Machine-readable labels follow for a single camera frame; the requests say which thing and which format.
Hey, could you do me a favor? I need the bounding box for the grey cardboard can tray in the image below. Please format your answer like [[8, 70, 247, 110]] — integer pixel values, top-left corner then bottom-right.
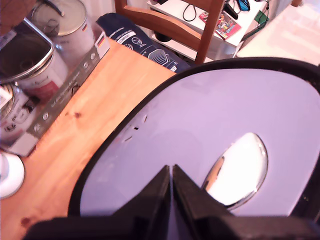
[[6, 29, 111, 158]]

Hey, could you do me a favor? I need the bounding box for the dark blue printed package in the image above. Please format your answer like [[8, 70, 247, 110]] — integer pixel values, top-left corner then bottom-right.
[[96, 12, 193, 74]]

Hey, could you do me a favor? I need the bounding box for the small can with paper label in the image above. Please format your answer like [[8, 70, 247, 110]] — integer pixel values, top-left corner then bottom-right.
[[0, 83, 35, 146]]

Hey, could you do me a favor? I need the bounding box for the wooden chair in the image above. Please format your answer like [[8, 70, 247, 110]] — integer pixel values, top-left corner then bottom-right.
[[114, 0, 225, 66]]

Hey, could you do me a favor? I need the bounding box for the red printed booklet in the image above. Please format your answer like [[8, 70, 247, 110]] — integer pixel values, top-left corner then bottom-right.
[[214, 11, 243, 41]]

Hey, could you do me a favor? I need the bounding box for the black remote control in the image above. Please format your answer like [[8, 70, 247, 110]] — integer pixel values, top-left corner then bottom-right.
[[222, 2, 240, 21]]

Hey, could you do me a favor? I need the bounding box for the white shelf table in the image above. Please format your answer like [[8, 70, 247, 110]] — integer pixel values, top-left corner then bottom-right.
[[146, 0, 276, 63]]

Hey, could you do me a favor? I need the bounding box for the white round security camera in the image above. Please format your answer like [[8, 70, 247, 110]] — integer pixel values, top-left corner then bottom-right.
[[0, 152, 26, 200]]

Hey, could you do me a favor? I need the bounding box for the white can with wire handle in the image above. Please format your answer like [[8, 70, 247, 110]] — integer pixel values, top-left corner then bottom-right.
[[31, 0, 95, 69]]

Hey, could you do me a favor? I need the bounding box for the black looped cable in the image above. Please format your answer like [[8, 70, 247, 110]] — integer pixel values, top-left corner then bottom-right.
[[182, 3, 198, 22]]

